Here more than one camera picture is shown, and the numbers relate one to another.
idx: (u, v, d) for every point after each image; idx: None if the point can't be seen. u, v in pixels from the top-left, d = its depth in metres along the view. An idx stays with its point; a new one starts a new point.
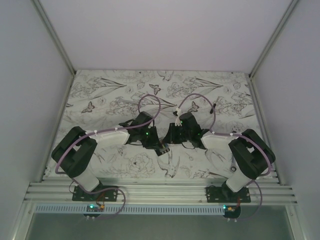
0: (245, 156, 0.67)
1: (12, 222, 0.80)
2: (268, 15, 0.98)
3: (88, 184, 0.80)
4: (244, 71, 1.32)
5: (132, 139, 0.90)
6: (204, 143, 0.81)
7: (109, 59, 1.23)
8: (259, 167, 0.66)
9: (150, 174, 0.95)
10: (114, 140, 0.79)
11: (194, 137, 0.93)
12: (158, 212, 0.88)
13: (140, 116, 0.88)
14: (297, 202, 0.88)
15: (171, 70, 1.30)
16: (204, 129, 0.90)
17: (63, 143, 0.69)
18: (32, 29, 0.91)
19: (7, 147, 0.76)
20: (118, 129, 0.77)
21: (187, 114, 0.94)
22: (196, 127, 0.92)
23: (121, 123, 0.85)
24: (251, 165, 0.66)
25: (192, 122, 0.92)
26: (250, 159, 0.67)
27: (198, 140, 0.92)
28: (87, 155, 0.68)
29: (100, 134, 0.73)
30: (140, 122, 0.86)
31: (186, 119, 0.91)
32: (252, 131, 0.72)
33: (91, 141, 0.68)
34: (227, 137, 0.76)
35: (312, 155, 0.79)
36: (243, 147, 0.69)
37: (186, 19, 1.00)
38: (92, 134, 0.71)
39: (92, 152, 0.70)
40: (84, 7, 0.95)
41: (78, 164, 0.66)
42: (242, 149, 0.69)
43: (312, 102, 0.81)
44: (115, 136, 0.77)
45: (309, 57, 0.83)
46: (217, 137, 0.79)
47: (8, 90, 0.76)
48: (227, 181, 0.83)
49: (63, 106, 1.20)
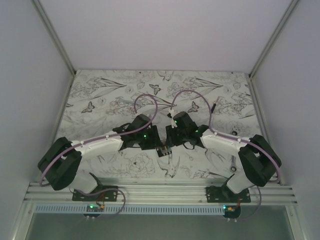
0: (255, 164, 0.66)
1: (12, 222, 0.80)
2: (268, 15, 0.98)
3: (88, 184, 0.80)
4: (244, 71, 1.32)
5: (128, 144, 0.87)
6: (204, 141, 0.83)
7: (109, 59, 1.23)
8: (267, 175, 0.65)
9: (150, 174, 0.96)
10: (106, 147, 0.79)
11: (191, 134, 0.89)
12: (158, 212, 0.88)
13: (137, 120, 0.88)
14: (296, 202, 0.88)
15: (171, 70, 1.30)
16: (200, 126, 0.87)
17: (49, 154, 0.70)
18: (32, 29, 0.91)
19: (7, 147, 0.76)
20: (110, 137, 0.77)
21: (181, 113, 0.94)
22: (192, 124, 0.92)
23: (116, 128, 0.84)
24: (260, 173, 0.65)
25: (186, 120, 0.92)
26: (259, 167, 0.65)
27: (196, 136, 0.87)
28: (73, 168, 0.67)
29: (88, 144, 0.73)
30: (137, 127, 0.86)
31: (180, 118, 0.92)
32: (261, 137, 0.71)
33: (76, 154, 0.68)
34: (234, 143, 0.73)
35: (312, 155, 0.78)
36: (252, 155, 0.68)
37: (186, 19, 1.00)
38: (77, 146, 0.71)
39: (78, 164, 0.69)
40: (83, 7, 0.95)
41: (62, 176, 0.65)
42: (251, 158, 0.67)
43: (312, 102, 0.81)
44: (106, 144, 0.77)
45: (309, 57, 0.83)
46: (220, 139, 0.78)
47: (8, 90, 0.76)
48: (228, 182, 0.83)
49: (63, 106, 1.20)
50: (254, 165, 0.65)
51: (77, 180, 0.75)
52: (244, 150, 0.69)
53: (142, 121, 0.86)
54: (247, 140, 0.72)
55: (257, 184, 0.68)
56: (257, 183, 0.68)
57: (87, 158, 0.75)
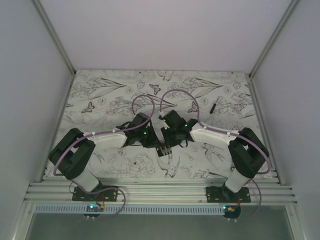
0: (245, 157, 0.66)
1: (12, 222, 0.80)
2: (268, 15, 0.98)
3: (88, 184, 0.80)
4: (244, 71, 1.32)
5: (130, 142, 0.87)
6: (194, 136, 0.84)
7: (109, 59, 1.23)
8: (256, 166, 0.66)
9: (150, 174, 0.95)
10: (113, 142, 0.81)
11: (180, 129, 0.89)
12: (158, 212, 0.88)
13: (137, 117, 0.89)
14: (296, 202, 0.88)
15: (171, 69, 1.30)
16: (189, 121, 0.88)
17: (61, 144, 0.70)
18: (32, 29, 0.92)
19: (7, 147, 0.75)
20: (116, 132, 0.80)
21: (169, 111, 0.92)
22: (180, 121, 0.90)
23: (119, 125, 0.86)
24: (249, 166, 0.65)
25: (174, 118, 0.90)
26: (249, 160, 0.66)
27: (185, 131, 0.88)
28: (85, 156, 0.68)
29: (98, 135, 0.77)
30: (137, 123, 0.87)
31: (167, 116, 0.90)
32: (250, 130, 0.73)
33: (90, 143, 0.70)
34: (224, 136, 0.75)
35: (312, 155, 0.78)
36: (241, 148, 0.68)
37: (186, 19, 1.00)
38: (89, 136, 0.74)
39: (90, 154, 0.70)
40: (83, 7, 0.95)
41: (76, 164, 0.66)
42: (241, 151, 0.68)
43: (312, 101, 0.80)
44: (114, 138, 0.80)
45: (310, 56, 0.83)
46: (209, 132, 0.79)
47: (8, 90, 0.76)
48: (227, 182, 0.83)
49: (63, 105, 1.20)
50: (244, 158, 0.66)
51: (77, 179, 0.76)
52: (234, 143, 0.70)
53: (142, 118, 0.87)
54: (237, 133, 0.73)
55: (247, 176, 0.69)
56: (247, 175, 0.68)
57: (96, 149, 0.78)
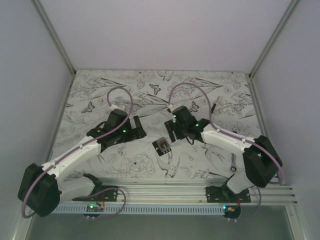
0: (259, 166, 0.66)
1: (12, 222, 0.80)
2: (268, 14, 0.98)
3: (85, 189, 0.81)
4: (244, 71, 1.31)
5: (107, 144, 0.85)
6: (205, 137, 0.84)
7: (108, 59, 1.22)
8: (268, 176, 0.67)
9: (149, 174, 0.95)
10: (85, 156, 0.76)
11: (190, 128, 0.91)
12: (158, 212, 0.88)
13: (112, 115, 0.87)
14: (296, 202, 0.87)
15: (171, 70, 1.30)
16: (201, 120, 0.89)
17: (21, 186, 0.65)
18: (33, 29, 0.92)
19: (6, 147, 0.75)
20: (83, 145, 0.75)
21: (179, 107, 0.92)
22: (191, 118, 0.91)
23: (90, 132, 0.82)
24: (262, 175, 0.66)
25: (184, 114, 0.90)
26: (262, 170, 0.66)
27: (195, 131, 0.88)
28: (51, 192, 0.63)
29: (60, 162, 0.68)
30: (113, 124, 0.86)
31: (178, 112, 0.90)
32: (265, 138, 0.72)
33: (52, 179, 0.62)
34: (238, 142, 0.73)
35: (312, 155, 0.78)
36: (256, 156, 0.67)
37: (186, 19, 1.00)
38: (50, 169, 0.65)
39: (56, 188, 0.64)
40: (83, 7, 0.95)
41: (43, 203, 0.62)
42: (256, 160, 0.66)
43: (312, 101, 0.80)
44: (83, 153, 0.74)
45: (310, 56, 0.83)
46: (222, 136, 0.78)
47: (7, 89, 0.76)
48: (228, 182, 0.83)
49: (63, 105, 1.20)
50: (258, 168, 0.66)
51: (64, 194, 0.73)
52: (249, 151, 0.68)
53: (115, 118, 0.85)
54: (252, 141, 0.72)
55: (256, 184, 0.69)
56: (257, 183, 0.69)
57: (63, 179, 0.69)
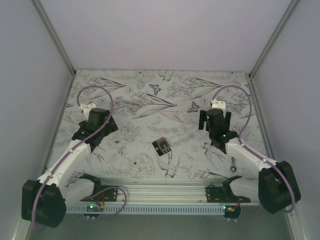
0: (272, 190, 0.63)
1: (12, 222, 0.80)
2: (269, 14, 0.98)
3: (87, 188, 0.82)
4: (244, 71, 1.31)
5: (96, 142, 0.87)
6: (227, 148, 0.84)
7: (108, 59, 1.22)
8: (281, 204, 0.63)
9: (149, 174, 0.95)
10: (78, 159, 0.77)
11: (217, 137, 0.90)
12: (158, 212, 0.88)
13: (91, 115, 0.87)
14: (297, 202, 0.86)
15: (171, 69, 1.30)
16: (230, 132, 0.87)
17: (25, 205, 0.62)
18: (33, 29, 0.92)
19: (6, 147, 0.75)
20: (74, 149, 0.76)
21: (217, 111, 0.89)
22: (222, 127, 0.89)
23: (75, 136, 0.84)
24: (274, 200, 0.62)
25: (218, 120, 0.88)
26: (275, 195, 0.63)
27: (221, 141, 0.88)
28: (57, 201, 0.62)
29: (57, 171, 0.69)
30: (95, 123, 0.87)
31: (213, 117, 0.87)
32: (288, 165, 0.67)
33: (54, 188, 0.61)
34: (258, 161, 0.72)
35: (312, 155, 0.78)
36: (271, 179, 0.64)
37: (186, 19, 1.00)
38: (48, 180, 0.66)
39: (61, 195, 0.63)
40: (83, 6, 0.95)
41: (50, 215, 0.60)
42: (271, 184, 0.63)
43: (312, 101, 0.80)
44: (76, 156, 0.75)
45: (310, 56, 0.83)
46: (245, 152, 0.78)
47: (7, 89, 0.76)
48: (231, 181, 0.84)
49: (63, 105, 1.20)
50: (271, 191, 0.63)
51: (68, 201, 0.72)
52: (266, 172, 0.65)
53: (97, 117, 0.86)
54: (272, 164, 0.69)
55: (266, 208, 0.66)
56: (266, 207, 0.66)
57: (65, 185, 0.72)
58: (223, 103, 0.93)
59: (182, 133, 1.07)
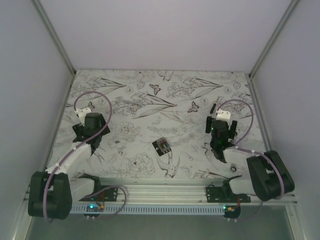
0: (261, 174, 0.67)
1: (12, 222, 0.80)
2: (268, 14, 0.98)
3: (87, 186, 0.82)
4: (244, 71, 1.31)
5: (95, 145, 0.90)
6: (225, 155, 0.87)
7: (108, 59, 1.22)
8: (271, 187, 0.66)
9: (150, 174, 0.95)
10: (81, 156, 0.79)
11: (218, 148, 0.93)
12: (158, 212, 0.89)
13: (87, 120, 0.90)
14: (297, 202, 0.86)
15: (171, 69, 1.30)
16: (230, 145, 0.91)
17: (33, 197, 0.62)
18: (33, 29, 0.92)
19: (6, 147, 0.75)
20: (77, 147, 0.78)
21: (223, 125, 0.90)
22: (224, 140, 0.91)
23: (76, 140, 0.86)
24: (263, 183, 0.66)
25: (222, 134, 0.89)
26: (264, 178, 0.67)
27: (221, 153, 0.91)
28: (66, 187, 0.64)
29: (64, 163, 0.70)
30: (92, 127, 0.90)
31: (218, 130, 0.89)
32: (274, 153, 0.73)
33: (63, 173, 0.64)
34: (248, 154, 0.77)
35: (312, 155, 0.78)
36: (258, 161, 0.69)
37: (186, 19, 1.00)
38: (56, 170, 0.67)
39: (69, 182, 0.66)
40: (84, 6, 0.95)
41: (61, 200, 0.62)
42: (259, 168, 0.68)
43: (312, 101, 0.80)
44: (80, 153, 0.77)
45: (310, 56, 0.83)
46: (237, 152, 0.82)
47: (7, 89, 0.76)
48: (231, 180, 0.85)
49: (63, 105, 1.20)
50: (259, 175, 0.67)
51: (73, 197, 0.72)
52: (254, 158, 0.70)
53: (93, 121, 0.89)
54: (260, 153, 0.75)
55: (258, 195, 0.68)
56: (258, 194, 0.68)
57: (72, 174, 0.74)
58: (228, 114, 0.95)
59: (182, 133, 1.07)
